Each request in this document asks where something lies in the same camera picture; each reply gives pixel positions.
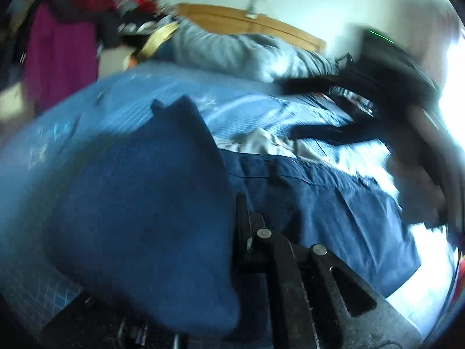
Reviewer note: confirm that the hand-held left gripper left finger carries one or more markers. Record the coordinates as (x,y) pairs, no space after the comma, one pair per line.
(94,320)

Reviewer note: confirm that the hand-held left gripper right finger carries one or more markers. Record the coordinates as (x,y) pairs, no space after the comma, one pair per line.
(250,225)

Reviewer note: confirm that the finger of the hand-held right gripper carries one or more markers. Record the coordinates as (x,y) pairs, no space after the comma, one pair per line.
(312,81)
(327,132)

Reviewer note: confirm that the navy blue garment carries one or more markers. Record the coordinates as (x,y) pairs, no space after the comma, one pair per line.
(145,207)

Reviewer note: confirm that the person's right forearm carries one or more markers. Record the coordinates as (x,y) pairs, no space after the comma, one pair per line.
(428,145)

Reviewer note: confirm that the light grey cloth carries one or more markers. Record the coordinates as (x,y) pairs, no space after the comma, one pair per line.
(269,141)

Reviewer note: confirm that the grey quilt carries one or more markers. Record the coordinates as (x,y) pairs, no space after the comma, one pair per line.
(236,51)

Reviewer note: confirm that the wooden headboard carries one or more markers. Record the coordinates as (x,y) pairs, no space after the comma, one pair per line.
(225,16)

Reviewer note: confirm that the yellow cloth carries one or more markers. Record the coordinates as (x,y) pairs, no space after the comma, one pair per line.
(158,40)

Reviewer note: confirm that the blue grid-printed bed sheet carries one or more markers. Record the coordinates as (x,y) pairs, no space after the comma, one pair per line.
(120,91)

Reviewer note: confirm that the magenta hanging garment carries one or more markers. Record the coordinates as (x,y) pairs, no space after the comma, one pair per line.
(58,61)

